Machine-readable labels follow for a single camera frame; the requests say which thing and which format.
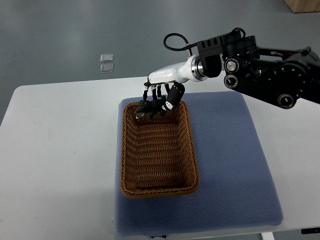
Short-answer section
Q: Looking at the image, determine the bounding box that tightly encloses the dark toy crocodile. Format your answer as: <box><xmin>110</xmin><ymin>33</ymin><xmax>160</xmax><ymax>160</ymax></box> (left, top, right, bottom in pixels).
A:
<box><xmin>135</xmin><ymin>95</ymin><xmax>167</xmax><ymax>121</ymax></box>

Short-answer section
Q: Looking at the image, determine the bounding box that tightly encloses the blue grey cushion mat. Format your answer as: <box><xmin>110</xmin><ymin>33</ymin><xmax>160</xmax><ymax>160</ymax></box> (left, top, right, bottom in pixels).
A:
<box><xmin>114</xmin><ymin>91</ymin><xmax>283</xmax><ymax>237</ymax></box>

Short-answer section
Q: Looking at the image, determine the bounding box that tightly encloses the lower floor plate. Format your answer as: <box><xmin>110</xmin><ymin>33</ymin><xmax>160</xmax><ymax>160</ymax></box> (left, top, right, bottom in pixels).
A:
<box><xmin>100</xmin><ymin>62</ymin><xmax>114</xmax><ymax>73</ymax></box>

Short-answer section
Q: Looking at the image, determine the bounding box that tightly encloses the upper floor plate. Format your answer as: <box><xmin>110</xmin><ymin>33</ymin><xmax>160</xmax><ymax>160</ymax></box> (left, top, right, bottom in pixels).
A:
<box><xmin>100</xmin><ymin>53</ymin><xmax>114</xmax><ymax>63</ymax></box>

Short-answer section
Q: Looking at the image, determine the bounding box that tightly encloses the black table bracket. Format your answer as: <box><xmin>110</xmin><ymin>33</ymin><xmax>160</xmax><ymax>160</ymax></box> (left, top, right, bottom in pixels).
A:
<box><xmin>301</xmin><ymin>227</ymin><xmax>320</xmax><ymax>235</ymax></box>

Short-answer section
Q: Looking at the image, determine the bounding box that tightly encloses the floor plate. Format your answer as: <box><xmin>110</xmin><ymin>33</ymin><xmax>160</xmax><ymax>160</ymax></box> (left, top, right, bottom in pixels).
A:
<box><xmin>100</xmin><ymin>62</ymin><xmax>114</xmax><ymax>73</ymax></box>
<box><xmin>100</xmin><ymin>53</ymin><xmax>114</xmax><ymax>63</ymax></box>

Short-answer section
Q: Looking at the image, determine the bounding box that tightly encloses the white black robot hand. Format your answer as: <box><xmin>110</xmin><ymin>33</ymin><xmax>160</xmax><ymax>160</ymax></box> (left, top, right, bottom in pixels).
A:
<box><xmin>142</xmin><ymin>55</ymin><xmax>208</xmax><ymax>111</ymax></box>

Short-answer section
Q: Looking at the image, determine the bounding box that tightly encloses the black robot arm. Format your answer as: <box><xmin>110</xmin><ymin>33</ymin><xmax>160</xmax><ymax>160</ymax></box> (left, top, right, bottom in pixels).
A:
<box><xmin>143</xmin><ymin>27</ymin><xmax>320</xmax><ymax>111</ymax></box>

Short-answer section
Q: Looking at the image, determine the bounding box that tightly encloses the black cable loop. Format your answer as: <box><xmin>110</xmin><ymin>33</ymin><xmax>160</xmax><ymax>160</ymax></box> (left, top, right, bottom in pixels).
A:
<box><xmin>163</xmin><ymin>32</ymin><xmax>198</xmax><ymax>57</ymax></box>

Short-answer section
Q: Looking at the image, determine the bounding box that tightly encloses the brown wicker basket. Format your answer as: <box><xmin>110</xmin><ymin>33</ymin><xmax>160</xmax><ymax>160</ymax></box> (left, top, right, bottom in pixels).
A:
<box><xmin>119</xmin><ymin>101</ymin><xmax>200</xmax><ymax>199</ymax></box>

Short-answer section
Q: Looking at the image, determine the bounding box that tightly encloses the wooden box corner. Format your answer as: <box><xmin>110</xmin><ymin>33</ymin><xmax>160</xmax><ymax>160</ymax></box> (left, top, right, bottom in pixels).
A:
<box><xmin>284</xmin><ymin>0</ymin><xmax>320</xmax><ymax>14</ymax></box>

